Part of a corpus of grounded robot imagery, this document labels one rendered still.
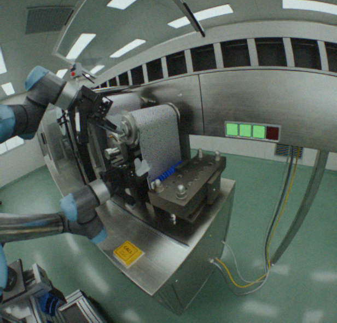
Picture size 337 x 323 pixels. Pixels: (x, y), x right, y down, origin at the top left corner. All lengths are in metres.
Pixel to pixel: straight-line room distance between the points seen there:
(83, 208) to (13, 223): 0.21
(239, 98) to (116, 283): 1.62
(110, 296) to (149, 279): 1.07
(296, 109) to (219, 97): 0.33
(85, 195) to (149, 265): 0.29
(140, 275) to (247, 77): 0.79
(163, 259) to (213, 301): 0.93
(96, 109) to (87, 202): 0.27
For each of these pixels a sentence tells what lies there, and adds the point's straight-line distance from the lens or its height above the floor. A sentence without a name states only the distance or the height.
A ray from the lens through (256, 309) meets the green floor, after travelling 1.43.
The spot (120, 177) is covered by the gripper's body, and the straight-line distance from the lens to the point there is 0.50.
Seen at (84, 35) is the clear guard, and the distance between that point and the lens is 1.12.
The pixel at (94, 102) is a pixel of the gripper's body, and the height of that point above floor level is 1.37.
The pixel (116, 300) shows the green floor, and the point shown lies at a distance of 1.50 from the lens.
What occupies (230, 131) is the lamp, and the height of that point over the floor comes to 1.17.
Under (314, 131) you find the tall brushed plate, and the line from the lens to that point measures 0.68.
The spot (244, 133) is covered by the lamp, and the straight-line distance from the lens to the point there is 0.67.
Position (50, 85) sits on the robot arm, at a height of 1.44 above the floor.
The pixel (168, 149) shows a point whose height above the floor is 1.12.
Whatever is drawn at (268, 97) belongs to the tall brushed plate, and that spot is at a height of 1.33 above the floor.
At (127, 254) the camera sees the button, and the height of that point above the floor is 0.92.
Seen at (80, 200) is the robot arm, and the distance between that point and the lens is 0.44.
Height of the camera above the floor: 1.34
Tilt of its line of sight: 22 degrees down
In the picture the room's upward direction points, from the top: 8 degrees counter-clockwise
